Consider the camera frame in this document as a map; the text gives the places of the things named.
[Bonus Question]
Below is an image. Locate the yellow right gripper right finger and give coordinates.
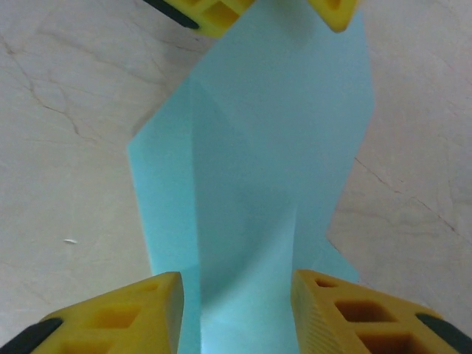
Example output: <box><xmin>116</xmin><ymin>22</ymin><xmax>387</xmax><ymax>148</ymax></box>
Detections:
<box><xmin>291</xmin><ymin>268</ymin><xmax>472</xmax><ymax>354</ymax></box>

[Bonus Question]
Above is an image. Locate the light blue paper sheet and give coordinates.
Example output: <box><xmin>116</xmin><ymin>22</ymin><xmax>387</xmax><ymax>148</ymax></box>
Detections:
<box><xmin>127</xmin><ymin>0</ymin><xmax>377</xmax><ymax>354</ymax></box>

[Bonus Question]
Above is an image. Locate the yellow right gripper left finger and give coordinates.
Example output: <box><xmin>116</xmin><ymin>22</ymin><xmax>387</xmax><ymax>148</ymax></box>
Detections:
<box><xmin>0</xmin><ymin>271</ymin><xmax>184</xmax><ymax>354</ymax></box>

